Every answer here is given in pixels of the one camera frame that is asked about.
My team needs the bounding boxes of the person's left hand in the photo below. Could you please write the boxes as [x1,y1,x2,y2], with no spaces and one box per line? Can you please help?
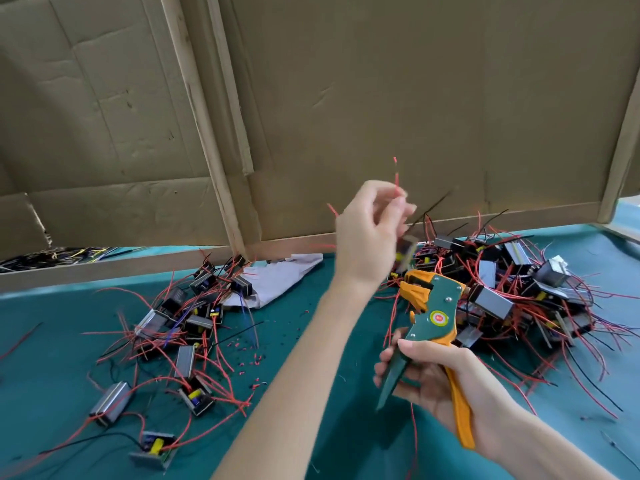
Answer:
[333,179,418,298]

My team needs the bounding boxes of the person's right hand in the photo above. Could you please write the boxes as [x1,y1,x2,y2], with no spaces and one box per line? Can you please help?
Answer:
[372,329,523,461]

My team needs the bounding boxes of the transformer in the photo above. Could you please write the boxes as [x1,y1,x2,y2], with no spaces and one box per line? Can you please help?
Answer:
[325,155,456,278]

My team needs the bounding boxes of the long red wire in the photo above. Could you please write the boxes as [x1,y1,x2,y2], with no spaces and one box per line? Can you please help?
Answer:
[406,403,420,480]

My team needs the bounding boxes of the orange green wire strippers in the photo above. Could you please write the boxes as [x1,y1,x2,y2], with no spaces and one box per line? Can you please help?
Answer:
[376,269,477,451]

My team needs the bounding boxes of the pile of wired transformers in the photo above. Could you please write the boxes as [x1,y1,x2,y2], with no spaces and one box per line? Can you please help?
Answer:
[375,207,640,418]
[0,253,266,474]

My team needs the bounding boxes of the person's left forearm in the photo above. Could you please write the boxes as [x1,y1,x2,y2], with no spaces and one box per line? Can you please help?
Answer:
[213,279,376,480]

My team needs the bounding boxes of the person's right forearm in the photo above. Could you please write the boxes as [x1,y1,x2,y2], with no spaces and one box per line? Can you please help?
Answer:
[495,407,621,480]

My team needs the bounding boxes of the crumpled grey plastic bag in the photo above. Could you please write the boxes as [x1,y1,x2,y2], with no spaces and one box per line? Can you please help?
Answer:
[225,253,325,312]

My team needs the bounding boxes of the smooth brown cardboard panel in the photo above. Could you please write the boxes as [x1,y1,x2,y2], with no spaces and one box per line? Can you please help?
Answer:
[225,0,640,241]

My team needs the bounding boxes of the thin wooden strip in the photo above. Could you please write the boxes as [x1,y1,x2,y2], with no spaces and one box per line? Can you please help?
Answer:
[205,0,255,176]

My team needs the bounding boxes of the flat grey board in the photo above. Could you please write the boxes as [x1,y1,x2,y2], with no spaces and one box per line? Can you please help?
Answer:
[605,197,640,243]

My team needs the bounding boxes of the creased brown cardboard panel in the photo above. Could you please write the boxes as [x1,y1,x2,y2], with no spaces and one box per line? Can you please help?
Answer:
[0,0,233,261]

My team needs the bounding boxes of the long wooden bottom rail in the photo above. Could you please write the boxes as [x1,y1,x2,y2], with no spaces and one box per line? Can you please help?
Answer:
[250,201,603,260]

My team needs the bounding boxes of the wide wooden post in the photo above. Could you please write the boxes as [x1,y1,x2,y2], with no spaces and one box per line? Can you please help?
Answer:
[160,0,247,256]

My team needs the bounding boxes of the short wooden bottom rail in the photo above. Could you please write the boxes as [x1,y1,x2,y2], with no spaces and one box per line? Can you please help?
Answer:
[0,247,236,294]

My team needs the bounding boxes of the wooden corner post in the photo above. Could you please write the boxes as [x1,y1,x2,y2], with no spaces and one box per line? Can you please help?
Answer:
[598,85,640,224]

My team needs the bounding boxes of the heap of black cables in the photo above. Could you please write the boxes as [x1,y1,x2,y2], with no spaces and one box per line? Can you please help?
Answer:
[0,247,136,273]

